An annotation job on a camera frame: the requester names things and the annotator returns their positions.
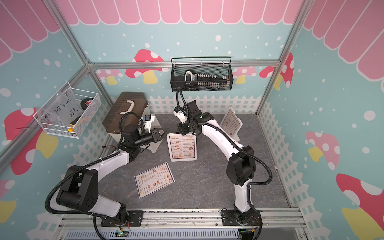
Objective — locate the black mesh wall basket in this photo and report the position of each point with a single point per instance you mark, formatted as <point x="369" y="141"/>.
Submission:
<point x="217" y="66"/>

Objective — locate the clear plastic labelled bag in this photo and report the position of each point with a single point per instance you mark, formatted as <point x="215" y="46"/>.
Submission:
<point x="61" y="109"/>

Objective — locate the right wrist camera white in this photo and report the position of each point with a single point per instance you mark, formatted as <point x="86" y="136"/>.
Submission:
<point x="180" y="114"/>

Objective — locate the brown lid storage box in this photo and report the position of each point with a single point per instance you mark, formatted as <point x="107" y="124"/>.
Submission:
<point x="135" y="102"/>

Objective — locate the black tape roll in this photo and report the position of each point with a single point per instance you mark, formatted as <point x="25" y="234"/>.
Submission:
<point x="85" y="103"/>

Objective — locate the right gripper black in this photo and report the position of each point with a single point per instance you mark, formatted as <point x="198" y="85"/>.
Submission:
<point x="182" y="130"/>

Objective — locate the white menu stand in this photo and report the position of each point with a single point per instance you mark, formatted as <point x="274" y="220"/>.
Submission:
<point x="181" y="147"/>
<point x="152" y="146"/>

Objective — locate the socket tool set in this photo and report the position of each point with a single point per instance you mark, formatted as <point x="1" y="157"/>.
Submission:
<point x="202" y="81"/>

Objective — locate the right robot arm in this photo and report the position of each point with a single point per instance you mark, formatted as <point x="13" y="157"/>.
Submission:
<point x="191" y="109"/>

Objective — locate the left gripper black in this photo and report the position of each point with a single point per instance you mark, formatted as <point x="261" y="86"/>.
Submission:
<point x="156" y="135"/>

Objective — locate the yellow black utility knife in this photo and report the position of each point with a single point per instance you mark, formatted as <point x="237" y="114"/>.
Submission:
<point x="75" y="127"/>

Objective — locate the small circuit board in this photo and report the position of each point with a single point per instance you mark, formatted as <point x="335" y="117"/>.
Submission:
<point x="121" y="234"/>

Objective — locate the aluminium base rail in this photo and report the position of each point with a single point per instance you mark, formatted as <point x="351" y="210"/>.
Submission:
<point x="191" y="224"/>

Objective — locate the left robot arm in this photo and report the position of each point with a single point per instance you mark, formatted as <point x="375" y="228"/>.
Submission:
<point x="78" y="192"/>

